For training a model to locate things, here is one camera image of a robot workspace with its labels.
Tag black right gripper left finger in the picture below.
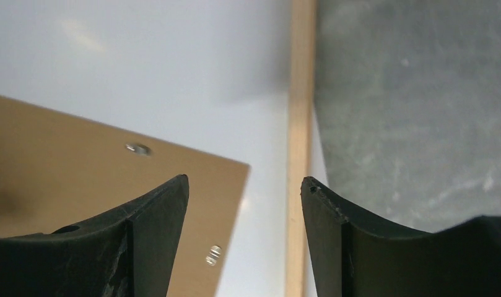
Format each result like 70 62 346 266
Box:
0 174 189 296

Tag light wooden picture frame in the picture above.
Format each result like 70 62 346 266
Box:
285 0 318 297

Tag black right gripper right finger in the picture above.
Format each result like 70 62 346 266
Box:
301 177 501 296

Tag white photo paper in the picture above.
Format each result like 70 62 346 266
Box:
0 0 329 297

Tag brown backing board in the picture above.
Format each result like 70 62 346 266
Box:
0 96 249 296

